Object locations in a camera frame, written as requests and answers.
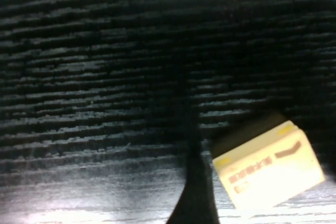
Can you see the white eraser with red print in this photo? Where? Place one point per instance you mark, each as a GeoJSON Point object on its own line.
{"type": "Point", "coordinates": [267, 166]}

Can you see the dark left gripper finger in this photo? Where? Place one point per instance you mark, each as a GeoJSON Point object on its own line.
{"type": "Point", "coordinates": [195, 192]}

